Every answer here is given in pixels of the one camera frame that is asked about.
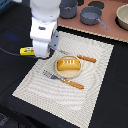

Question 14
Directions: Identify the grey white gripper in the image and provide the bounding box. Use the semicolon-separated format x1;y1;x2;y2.
30;25;56;58

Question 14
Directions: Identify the yellow butter box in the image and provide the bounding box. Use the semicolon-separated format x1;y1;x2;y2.
20;47;34;55

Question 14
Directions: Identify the golden bread loaf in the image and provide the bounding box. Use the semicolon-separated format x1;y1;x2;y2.
57;59;80;71

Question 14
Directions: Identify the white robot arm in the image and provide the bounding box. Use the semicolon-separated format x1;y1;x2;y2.
30;0;61;58

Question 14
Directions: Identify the pink serving board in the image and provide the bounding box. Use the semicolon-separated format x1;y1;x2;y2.
58;0;128;42

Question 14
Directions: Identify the round wooden plate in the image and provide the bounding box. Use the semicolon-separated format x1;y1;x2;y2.
55;55;82;78

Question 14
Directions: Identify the dark grey pot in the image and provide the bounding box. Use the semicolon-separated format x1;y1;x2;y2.
59;0;78;19

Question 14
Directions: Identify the dark grey saucepan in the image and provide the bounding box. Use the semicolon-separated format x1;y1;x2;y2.
80;6;108;30

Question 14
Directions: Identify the woven beige placemat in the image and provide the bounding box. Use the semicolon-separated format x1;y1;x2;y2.
13;32;113;128

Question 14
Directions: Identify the cream bowl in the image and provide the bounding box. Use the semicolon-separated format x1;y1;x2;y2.
116;4;128;30

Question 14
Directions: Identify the orange handled fork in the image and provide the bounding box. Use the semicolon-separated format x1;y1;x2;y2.
43;70;84;89

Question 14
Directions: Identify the orange handled knife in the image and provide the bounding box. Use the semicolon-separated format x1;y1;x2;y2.
57;49;97;63

